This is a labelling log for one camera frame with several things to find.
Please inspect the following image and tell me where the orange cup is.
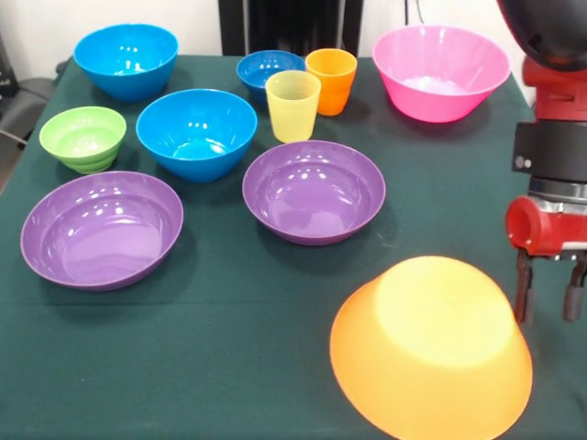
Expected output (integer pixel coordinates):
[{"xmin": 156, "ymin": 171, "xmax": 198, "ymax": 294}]
[{"xmin": 305, "ymin": 48, "xmax": 359, "ymax": 117}]

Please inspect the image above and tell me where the yellow cup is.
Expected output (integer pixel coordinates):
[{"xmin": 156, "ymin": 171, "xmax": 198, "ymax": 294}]
[{"xmin": 264, "ymin": 70, "xmax": 323, "ymax": 144}]

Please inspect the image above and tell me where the small green bowl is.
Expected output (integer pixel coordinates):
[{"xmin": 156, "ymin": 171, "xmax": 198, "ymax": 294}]
[{"xmin": 39, "ymin": 105, "xmax": 127, "ymax": 175}]

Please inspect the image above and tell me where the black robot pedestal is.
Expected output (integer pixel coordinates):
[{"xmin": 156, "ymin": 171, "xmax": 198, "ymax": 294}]
[{"xmin": 218, "ymin": 0, "xmax": 364, "ymax": 57}]

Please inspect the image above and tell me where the grey chair base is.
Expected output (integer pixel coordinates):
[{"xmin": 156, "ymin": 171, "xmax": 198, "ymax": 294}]
[{"xmin": 0, "ymin": 76, "xmax": 61, "ymax": 135}]

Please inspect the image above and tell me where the large orange bowl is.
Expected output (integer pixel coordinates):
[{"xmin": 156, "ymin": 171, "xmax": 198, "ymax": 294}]
[{"xmin": 329, "ymin": 255, "xmax": 535, "ymax": 440}]

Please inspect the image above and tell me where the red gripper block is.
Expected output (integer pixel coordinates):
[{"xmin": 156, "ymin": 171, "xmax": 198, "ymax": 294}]
[{"xmin": 505, "ymin": 194, "xmax": 587, "ymax": 325}]

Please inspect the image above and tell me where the dark green tablecloth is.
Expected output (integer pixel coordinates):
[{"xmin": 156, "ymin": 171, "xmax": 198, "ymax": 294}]
[{"xmin": 0, "ymin": 54, "xmax": 587, "ymax": 440}]

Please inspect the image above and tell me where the large pink bowl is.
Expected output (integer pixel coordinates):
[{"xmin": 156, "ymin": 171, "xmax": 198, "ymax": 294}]
[{"xmin": 371, "ymin": 24, "xmax": 512, "ymax": 124}]

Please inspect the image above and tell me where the light blue bowl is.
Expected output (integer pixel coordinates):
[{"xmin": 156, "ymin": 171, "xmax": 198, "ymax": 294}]
[
  {"xmin": 135, "ymin": 88, "xmax": 259, "ymax": 184},
  {"xmin": 72, "ymin": 23, "xmax": 180, "ymax": 103}
]

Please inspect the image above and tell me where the small dark blue bowl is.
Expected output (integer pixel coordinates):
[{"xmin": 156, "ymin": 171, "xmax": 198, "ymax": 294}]
[{"xmin": 236, "ymin": 49, "xmax": 307, "ymax": 103}]

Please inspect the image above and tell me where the purple shallow bowl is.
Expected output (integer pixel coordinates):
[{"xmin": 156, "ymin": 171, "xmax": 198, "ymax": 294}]
[
  {"xmin": 19, "ymin": 170, "xmax": 185, "ymax": 292},
  {"xmin": 241, "ymin": 139, "xmax": 387, "ymax": 248}
]

